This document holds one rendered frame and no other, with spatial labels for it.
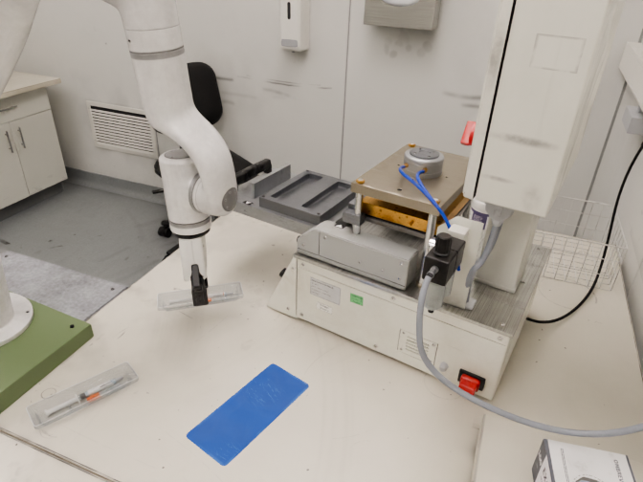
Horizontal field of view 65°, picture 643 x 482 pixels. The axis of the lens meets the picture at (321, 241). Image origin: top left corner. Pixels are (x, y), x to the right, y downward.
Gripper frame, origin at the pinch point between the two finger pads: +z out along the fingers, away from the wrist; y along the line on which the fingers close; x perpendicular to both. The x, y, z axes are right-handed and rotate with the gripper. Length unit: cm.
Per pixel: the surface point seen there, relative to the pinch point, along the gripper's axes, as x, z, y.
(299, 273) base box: 21.4, -4.6, 5.0
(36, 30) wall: -96, -28, -261
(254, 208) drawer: 13.7, -13.7, -10.5
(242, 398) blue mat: 7.0, 8.8, 25.1
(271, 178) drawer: 18.9, -17.3, -19.5
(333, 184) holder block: 33.5, -16.2, -15.4
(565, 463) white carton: 52, 0, 56
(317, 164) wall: 57, 34, -160
